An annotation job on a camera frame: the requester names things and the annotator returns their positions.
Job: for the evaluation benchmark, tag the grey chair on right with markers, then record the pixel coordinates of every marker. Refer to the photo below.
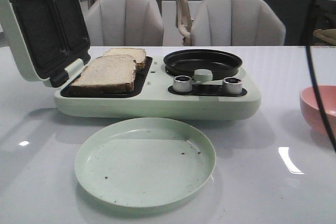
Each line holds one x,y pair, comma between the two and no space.
237,23

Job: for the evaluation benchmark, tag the black appliance box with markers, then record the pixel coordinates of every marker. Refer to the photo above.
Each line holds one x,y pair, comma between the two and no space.
321,16

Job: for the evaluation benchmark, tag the silver left control knob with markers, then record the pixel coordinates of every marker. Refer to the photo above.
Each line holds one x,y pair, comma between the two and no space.
182,84

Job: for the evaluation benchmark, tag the mint green breakfast maker base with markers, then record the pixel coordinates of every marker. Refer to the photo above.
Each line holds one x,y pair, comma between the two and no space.
156,101

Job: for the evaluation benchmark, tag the beige office chair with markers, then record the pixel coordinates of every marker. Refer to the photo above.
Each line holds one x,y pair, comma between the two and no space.
183,21

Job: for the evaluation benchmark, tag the bread slice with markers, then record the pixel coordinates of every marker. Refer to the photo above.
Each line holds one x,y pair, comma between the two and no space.
138,54
107,75

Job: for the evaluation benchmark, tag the grey chair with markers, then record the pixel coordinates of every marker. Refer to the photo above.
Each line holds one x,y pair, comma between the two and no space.
237,23
125,23

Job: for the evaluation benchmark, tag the silver control knob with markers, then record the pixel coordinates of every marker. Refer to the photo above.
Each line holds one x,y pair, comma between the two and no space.
182,84
232,85

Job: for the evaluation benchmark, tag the silver right control knob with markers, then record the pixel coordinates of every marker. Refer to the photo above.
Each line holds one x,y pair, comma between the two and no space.
232,85

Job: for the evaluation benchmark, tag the black round frying pan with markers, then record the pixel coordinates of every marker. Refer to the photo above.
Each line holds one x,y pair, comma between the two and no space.
185,62

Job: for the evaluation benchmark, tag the pink bowl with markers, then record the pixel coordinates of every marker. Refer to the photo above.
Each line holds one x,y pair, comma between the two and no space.
310,110

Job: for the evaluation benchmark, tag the mint green plate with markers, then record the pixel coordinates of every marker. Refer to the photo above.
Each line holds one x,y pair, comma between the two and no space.
145,163

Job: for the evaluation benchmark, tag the mint green breakfast maker lid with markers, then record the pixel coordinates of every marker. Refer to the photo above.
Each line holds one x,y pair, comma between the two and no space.
45,38

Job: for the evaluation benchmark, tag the grey chair on left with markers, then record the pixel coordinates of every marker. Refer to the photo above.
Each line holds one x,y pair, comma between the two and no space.
125,23

